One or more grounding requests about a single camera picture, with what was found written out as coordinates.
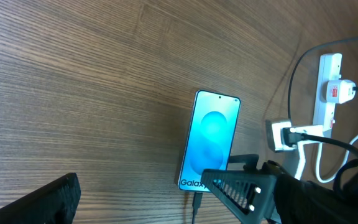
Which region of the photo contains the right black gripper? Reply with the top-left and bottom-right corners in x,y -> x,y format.
201,154 -> 353,224

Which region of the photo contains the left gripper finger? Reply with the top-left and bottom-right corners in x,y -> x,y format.
0,173 -> 81,224

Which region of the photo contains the black USB charging cable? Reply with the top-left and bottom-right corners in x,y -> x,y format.
191,32 -> 358,224

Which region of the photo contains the turquoise screen Galaxy smartphone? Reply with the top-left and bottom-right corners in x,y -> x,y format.
177,90 -> 241,192

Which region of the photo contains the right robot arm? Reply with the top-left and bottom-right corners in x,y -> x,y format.
201,154 -> 358,223

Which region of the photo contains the white USB charger plug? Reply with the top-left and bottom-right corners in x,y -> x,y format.
326,80 -> 356,104

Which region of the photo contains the white power strip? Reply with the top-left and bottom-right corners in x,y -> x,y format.
313,53 -> 342,138

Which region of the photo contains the right black camera cable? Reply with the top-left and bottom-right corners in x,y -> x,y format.
282,126 -> 358,218

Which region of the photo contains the white power strip cord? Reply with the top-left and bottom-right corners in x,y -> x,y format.
314,93 -> 358,184

